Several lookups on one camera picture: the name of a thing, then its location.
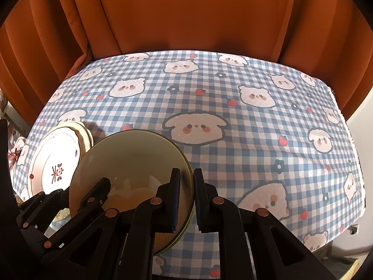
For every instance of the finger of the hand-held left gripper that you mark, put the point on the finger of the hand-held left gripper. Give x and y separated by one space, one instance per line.
100 191
43 207

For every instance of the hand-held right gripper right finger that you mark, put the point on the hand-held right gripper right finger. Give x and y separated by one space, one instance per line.
201 201

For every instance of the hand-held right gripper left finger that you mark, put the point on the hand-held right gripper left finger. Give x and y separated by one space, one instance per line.
174 201

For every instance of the wide blue floral bowl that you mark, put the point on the wide blue floral bowl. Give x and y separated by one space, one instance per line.
131 157

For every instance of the small red patterned plate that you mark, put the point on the small red patterned plate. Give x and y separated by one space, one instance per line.
49 157

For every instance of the round yellow floral plate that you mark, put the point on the round yellow floral plate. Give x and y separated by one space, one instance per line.
83 135

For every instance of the floral patterned cloth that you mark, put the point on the floral patterned cloth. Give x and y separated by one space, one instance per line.
13 153

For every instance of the blue checked cartoon tablecloth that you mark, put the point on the blue checked cartoon tablecloth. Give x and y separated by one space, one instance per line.
247 122

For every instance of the orange curtain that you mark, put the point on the orange curtain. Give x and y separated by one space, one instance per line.
189 11

